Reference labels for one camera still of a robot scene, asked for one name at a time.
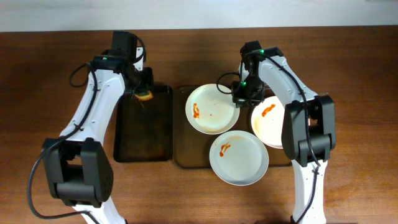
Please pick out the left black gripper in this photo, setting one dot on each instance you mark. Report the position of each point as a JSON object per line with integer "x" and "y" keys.
{"x": 144, "y": 86}

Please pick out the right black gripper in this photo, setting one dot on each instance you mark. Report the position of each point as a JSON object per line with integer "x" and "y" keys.
{"x": 247, "y": 99}

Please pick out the white plate with ketchup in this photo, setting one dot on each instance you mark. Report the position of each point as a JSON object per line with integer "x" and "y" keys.
{"x": 210, "y": 110}

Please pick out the orange green sponge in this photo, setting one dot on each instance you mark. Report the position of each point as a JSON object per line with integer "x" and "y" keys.
{"x": 144, "y": 96}

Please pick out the white plate front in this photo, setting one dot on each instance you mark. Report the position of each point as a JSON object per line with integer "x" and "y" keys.
{"x": 238, "y": 158}

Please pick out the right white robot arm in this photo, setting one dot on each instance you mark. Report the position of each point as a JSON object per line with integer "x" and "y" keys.
{"x": 308, "y": 128}

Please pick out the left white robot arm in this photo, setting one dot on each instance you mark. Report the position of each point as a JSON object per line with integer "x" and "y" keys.
{"x": 77, "y": 169}

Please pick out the small black tray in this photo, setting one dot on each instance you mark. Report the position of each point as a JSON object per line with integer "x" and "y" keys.
{"x": 144, "y": 128}

